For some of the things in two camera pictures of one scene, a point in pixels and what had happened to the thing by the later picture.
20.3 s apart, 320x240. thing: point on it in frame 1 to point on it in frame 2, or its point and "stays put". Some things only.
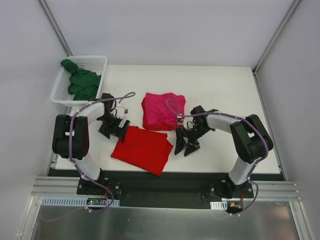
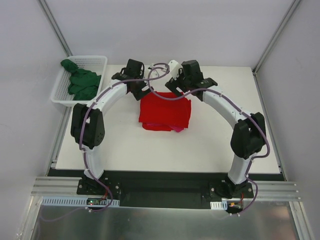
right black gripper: [188, 136] to [173, 86]
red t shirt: [148, 150] to [154, 109]
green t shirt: [84, 84] stays put
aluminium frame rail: [266, 190] stays put
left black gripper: [115, 127] to [141, 90]
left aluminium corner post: [43, 4] stays put
